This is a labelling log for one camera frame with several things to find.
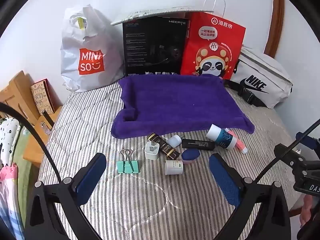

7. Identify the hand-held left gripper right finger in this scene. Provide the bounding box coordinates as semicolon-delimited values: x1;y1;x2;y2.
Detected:
209;153;292;240

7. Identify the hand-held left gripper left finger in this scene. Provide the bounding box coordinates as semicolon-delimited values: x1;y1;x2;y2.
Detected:
25;152;107;240

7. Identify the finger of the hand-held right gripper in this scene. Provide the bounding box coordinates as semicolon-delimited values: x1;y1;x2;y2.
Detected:
274;144;308;178
295;131;320;153

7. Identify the mint green binder clip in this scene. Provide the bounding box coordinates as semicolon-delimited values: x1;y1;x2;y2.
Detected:
116;149;139;174

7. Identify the pink tube with white cap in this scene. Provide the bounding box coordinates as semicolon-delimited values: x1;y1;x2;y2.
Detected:
224;127;248;155

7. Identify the white bottle with blue label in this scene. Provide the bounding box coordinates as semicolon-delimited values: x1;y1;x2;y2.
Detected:
206;124;237;151

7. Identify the blue-capped pink bottle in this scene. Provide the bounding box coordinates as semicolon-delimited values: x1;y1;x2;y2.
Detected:
181;149;200;166

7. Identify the black rectangular tube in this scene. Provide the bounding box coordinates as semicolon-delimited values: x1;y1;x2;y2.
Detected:
182;139;216;152

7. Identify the small white jar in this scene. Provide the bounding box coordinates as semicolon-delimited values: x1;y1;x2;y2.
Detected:
164;159;184;176

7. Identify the dark brown gold-labelled bottle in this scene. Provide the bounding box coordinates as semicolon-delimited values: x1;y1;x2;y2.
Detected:
147;133;181;161

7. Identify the small white cap bottle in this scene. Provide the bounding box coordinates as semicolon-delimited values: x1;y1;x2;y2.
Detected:
168;135;182;148

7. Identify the white charger plug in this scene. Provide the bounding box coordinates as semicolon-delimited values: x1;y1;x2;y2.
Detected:
144;141;160;161

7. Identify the purple towel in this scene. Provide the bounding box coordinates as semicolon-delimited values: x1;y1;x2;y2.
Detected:
111;75;255;139

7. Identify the person's right hand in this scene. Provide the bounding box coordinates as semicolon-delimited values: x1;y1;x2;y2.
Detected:
299;194;316;227

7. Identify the grey striped bed quilt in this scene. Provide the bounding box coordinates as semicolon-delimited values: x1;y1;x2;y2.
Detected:
37;80;308;240

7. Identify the wooden nightstand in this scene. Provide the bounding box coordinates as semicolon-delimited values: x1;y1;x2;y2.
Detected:
22;105;63;168

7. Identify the green cloth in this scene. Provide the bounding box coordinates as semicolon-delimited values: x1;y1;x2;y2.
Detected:
10;130;38;227

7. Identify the black lighter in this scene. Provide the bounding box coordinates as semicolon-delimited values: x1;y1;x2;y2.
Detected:
42;110;54;128

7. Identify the pink cloth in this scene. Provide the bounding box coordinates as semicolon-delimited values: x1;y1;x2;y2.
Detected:
0;164;26;236

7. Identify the white waist bag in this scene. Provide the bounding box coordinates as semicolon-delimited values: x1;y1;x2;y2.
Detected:
224;44;294;109

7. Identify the white floral cloth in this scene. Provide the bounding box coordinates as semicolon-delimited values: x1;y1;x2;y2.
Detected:
0;116;22;166

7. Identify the patterned notebook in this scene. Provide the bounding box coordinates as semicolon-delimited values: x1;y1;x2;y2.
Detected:
30;79;57;116

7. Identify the white plastic shopping bag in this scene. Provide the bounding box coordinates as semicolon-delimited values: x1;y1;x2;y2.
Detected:
60;4;125;93

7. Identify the wooden headboard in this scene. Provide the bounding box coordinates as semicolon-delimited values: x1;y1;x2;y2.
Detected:
265;0;286;58

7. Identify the red paper bag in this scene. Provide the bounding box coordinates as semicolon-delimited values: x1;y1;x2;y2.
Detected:
180;0;247;81

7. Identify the black headset box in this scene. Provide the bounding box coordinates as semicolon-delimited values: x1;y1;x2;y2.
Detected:
122;16;189;77

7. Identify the black cable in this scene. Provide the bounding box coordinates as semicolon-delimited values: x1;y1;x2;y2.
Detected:
0;102;84;240
224;119;320;240

